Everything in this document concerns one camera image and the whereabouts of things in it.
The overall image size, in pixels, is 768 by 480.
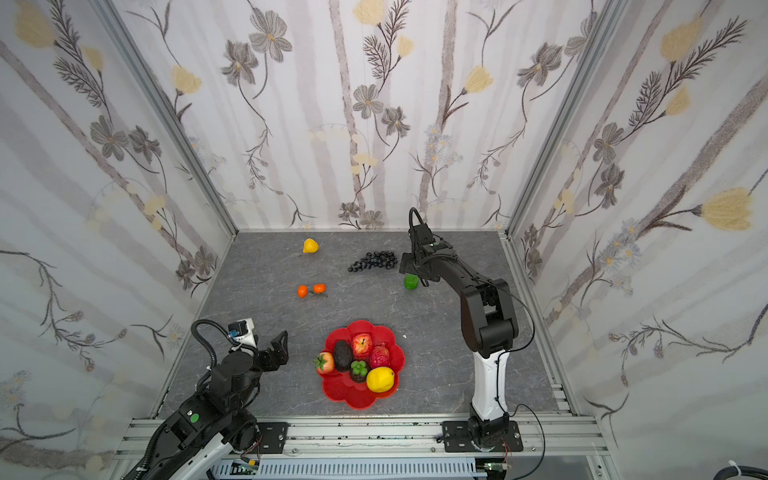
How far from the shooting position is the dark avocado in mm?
833

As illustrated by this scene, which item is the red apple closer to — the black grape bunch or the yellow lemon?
the yellow lemon

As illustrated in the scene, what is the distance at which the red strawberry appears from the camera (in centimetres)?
80

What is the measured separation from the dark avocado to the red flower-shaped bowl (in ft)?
0.06

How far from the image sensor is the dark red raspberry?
0.83m

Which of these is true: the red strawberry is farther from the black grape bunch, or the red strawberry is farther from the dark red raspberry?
the black grape bunch
